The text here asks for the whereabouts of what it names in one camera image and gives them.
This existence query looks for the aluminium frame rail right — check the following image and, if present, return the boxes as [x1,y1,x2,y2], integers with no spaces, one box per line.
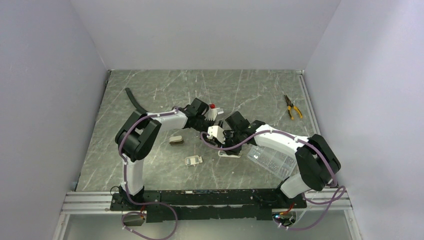
[295,70,321,135]

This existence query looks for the clear plastic screw organizer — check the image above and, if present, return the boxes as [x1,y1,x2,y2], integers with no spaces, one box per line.
[247,146,297,180]

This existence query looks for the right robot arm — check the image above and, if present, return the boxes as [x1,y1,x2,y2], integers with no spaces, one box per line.
[208,112,341,208]

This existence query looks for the orange handled pliers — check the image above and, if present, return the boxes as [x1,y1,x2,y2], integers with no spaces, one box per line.
[284,94,303,120]

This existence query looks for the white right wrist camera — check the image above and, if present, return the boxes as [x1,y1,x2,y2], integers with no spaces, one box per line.
[207,125,226,144]

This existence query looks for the black rubber hose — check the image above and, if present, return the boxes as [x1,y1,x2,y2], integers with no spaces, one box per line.
[124,87,148,115]

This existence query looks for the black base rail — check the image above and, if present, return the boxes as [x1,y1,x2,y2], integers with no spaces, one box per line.
[110,188,307,223]

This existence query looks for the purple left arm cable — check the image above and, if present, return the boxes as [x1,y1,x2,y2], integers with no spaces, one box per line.
[118,106,179,240]

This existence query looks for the brown stapler base part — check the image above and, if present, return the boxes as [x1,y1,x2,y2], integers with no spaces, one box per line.
[168,135,184,145]

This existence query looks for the white staple box tray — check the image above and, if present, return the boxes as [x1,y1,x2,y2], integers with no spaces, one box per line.
[184,155,203,166]

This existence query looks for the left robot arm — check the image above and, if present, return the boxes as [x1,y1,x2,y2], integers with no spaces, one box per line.
[115,98,223,210]

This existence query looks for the aluminium frame rail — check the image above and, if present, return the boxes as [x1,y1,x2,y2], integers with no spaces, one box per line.
[295,70,321,135]
[60,188,336,215]

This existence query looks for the aluminium frame rail front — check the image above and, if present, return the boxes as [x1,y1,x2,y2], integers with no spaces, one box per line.
[60,188,336,215]

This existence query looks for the pale green white stapler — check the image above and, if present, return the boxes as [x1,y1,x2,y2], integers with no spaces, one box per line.
[217,150,242,158]

